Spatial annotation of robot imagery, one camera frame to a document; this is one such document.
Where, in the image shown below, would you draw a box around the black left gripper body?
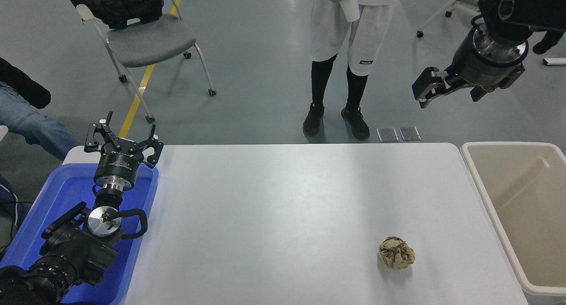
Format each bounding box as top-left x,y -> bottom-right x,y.
94,138 -> 144,184

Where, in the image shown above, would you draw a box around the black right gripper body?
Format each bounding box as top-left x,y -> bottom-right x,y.
447,34 -> 525,87

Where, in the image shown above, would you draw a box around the white paper cup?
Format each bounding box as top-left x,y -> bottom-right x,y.
341,0 -> 361,23

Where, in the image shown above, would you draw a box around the tan paper ball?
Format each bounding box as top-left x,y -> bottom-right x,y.
378,236 -> 416,270

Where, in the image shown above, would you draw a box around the white side table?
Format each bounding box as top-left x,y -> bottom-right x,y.
62,145 -> 104,166

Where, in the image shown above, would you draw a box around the blue plastic tray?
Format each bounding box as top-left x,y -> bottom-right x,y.
0,163 -> 160,305

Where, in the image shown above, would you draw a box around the person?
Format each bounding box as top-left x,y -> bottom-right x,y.
532,30 -> 566,55
0,57 -> 82,199
302,0 -> 403,141

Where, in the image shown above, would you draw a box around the large pale bin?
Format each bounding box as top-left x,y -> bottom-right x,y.
460,141 -> 566,297

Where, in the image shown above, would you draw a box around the black padded jacket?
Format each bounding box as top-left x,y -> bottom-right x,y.
61,0 -> 165,30

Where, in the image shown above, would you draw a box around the black floor cables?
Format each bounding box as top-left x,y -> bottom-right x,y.
0,181 -> 22,249

